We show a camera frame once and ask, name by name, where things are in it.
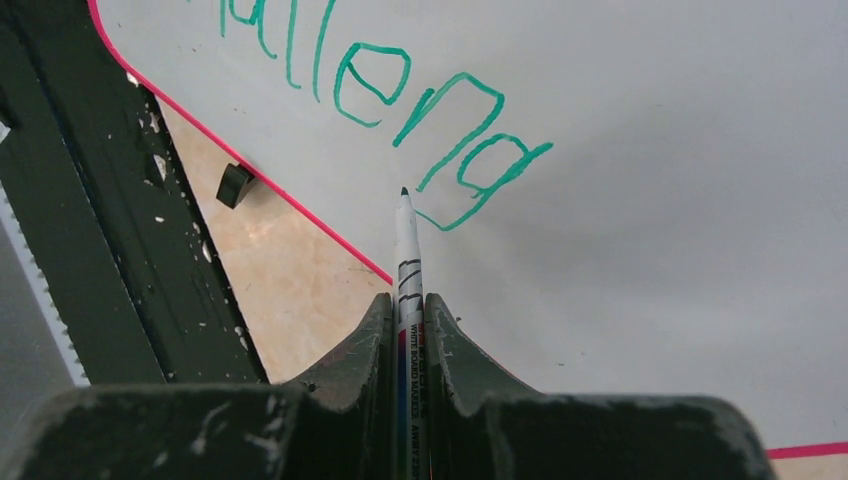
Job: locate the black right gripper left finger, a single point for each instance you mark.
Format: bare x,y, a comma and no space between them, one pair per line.
330,422

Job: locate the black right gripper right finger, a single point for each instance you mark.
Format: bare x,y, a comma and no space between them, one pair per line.
487,424

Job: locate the pink framed whiteboard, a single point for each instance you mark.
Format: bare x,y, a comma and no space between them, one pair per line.
613,196

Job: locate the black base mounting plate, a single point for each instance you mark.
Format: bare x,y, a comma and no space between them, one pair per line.
105,205

